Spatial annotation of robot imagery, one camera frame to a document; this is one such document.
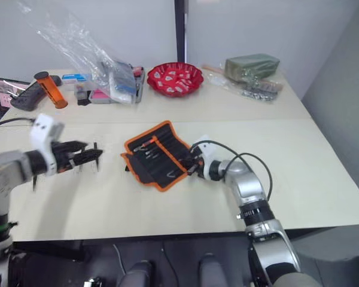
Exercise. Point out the small black box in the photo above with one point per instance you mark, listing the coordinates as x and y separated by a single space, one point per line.
82 95

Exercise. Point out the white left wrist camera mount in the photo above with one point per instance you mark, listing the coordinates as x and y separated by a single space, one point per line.
43 131

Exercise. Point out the straight silver tweezers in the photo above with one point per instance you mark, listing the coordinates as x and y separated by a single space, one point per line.
151 154

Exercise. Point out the thin wooden stick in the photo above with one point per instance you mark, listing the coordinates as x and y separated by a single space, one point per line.
212 68

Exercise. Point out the clear plastic bag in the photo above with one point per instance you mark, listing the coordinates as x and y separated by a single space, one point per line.
86 51

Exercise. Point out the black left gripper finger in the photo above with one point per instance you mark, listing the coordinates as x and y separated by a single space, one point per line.
77 146
89 156

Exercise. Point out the dark monitor screen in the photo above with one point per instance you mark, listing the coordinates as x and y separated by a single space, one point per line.
3 92

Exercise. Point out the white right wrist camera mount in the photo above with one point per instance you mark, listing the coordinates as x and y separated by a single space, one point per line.
208 155

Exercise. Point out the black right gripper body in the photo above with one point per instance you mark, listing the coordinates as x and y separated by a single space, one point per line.
199 167

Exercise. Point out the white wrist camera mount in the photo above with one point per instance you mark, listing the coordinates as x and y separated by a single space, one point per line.
208 155
43 131

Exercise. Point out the dark rounded shape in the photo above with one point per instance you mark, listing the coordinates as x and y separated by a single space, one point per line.
136 275
211 270

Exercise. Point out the green wrapped block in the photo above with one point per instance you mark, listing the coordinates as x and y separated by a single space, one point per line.
252 65

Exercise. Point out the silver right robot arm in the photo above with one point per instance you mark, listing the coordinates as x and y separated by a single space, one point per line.
251 191

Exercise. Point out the clear bag of screws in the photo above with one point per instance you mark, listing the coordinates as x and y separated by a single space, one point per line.
251 88

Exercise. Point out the black handheld controller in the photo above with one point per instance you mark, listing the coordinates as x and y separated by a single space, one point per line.
27 98

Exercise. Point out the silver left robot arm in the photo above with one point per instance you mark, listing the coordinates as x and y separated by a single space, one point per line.
6 170

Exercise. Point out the red plastic bowl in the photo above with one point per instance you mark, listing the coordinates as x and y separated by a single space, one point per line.
175 79

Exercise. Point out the bent silver tweezers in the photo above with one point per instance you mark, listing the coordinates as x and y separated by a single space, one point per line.
173 174

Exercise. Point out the blue and white box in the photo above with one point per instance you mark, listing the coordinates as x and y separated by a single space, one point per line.
74 78

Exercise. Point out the black vertical post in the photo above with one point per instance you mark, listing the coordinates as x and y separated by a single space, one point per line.
181 30

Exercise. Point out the red and white packet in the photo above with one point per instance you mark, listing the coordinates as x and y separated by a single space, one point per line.
158 75

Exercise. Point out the orange cylinder with black cap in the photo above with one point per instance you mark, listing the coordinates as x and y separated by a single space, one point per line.
51 89

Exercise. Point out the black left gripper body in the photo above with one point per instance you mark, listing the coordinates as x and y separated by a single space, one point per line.
63 155

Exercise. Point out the orange and black tool roll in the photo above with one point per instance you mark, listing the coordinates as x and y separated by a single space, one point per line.
155 155

